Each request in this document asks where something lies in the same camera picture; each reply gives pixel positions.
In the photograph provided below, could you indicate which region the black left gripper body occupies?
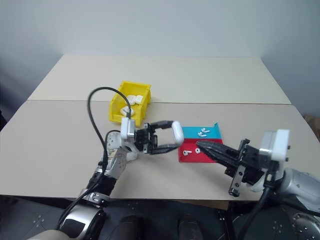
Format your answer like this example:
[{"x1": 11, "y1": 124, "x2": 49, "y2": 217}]
[{"x1": 135, "y1": 122, "x2": 159, "y2": 154}]

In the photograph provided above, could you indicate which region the yellow plastic bin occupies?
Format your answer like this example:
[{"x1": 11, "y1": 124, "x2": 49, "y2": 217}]
[{"x1": 107, "y1": 80, "x2": 152, "y2": 126}]

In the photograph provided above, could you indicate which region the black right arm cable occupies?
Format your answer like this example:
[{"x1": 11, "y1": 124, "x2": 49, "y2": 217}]
[{"x1": 234, "y1": 174, "x2": 276, "y2": 240}]

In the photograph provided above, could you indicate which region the white earbud case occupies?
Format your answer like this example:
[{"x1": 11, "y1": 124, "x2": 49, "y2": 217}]
[{"x1": 171, "y1": 120, "x2": 185, "y2": 146}]

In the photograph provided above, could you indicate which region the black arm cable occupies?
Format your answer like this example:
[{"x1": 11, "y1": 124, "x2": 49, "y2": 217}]
[
  {"x1": 56, "y1": 86, "x2": 133, "y2": 232},
  {"x1": 234, "y1": 174, "x2": 276, "y2": 240}
]

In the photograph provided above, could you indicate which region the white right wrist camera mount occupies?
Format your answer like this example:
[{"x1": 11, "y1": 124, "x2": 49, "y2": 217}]
[{"x1": 259, "y1": 129, "x2": 291, "y2": 162}]

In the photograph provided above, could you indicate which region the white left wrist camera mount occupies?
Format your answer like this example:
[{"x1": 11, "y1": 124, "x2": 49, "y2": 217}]
[{"x1": 120, "y1": 117, "x2": 137, "y2": 141}]

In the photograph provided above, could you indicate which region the red plastic tray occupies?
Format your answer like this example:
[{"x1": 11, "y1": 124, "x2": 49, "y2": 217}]
[{"x1": 177, "y1": 138, "x2": 224, "y2": 164}]

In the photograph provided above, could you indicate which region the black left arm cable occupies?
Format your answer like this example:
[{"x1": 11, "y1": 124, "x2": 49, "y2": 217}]
[{"x1": 56, "y1": 86, "x2": 133, "y2": 232}]

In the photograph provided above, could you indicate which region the blue plastic tray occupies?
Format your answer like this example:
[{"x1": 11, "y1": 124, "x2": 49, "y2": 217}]
[{"x1": 181, "y1": 122, "x2": 222, "y2": 140}]

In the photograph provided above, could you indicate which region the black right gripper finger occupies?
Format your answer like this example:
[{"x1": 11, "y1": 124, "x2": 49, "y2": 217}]
[
  {"x1": 199, "y1": 147, "x2": 240, "y2": 174},
  {"x1": 195, "y1": 140, "x2": 242, "y2": 161}
]

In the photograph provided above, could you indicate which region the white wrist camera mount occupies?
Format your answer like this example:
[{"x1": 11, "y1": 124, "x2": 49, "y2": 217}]
[
  {"x1": 259, "y1": 129, "x2": 291, "y2": 162},
  {"x1": 120, "y1": 117, "x2": 137, "y2": 141}
]

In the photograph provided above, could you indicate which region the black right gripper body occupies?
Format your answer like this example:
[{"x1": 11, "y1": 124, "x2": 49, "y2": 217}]
[{"x1": 224, "y1": 139, "x2": 271, "y2": 199}]

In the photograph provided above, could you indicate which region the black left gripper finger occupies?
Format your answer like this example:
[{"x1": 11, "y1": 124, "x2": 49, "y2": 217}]
[
  {"x1": 149, "y1": 120, "x2": 175, "y2": 131},
  {"x1": 152, "y1": 142, "x2": 181, "y2": 155}
]

